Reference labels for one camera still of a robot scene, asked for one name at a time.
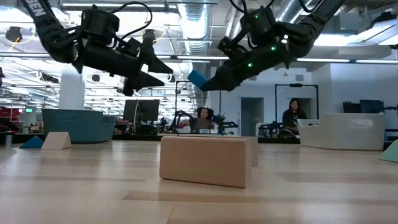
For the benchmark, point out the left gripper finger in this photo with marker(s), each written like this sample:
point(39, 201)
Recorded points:
point(152, 62)
point(141, 83)

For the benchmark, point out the wooden triangular block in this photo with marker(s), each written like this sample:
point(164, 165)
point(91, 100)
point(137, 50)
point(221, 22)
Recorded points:
point(56, 141)

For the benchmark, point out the ceiling strip light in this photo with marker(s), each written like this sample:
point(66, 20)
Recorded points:
point(323, 60)
point(199, 57)

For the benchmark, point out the clear plastic bin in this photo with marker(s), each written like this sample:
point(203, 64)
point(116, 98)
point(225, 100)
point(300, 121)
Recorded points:
point(342, 132)

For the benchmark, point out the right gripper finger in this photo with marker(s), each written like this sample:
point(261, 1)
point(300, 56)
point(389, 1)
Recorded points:
point(228, 74)
point(222, 89)

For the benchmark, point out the silver ventilation duct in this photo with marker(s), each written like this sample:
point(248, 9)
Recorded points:
point(194, 28)

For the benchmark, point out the black metal frame stand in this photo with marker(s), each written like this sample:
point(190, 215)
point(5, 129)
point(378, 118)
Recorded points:
point(317, 102)
point(176, 102)

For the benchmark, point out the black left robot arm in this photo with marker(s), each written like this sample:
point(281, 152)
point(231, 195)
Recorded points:
point(46, 28)

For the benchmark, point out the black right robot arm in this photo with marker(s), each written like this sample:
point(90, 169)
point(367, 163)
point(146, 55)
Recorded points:
point(311, 28)

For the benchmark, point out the black background robot arm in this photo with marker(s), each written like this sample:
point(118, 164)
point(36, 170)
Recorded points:
point(270, 129)
point(225, 124)
point(182, 119)

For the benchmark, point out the teal plastic bin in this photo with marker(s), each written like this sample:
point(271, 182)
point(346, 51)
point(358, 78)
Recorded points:
point(77, 126)

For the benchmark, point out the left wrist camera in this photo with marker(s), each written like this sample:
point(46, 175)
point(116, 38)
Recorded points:
point(129, 46)

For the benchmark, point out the person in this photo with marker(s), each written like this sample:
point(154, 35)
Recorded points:
point(292, 115)
point(203, 123)

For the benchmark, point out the white column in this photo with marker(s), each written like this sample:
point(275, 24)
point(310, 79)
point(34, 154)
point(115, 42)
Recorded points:
point(71, 90)

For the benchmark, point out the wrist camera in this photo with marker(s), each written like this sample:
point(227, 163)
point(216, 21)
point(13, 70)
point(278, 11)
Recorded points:
point(129, 46)
point(228, 46)

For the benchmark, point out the black computer monitor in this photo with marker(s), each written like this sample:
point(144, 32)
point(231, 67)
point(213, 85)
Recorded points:
point(371, 106)
point(141, 110)
point(351, 107)

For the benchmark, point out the rectangular wooden block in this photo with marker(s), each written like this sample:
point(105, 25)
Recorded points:
point(205, 161)

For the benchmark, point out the dark blue triangular block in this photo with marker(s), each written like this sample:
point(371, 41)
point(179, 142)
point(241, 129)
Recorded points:
point(32, 143)

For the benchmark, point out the light blue block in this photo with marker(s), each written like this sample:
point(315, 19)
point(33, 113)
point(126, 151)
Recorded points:
point(390, 153)

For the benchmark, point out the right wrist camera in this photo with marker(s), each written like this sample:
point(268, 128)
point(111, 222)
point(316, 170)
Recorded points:
point(228, 46)

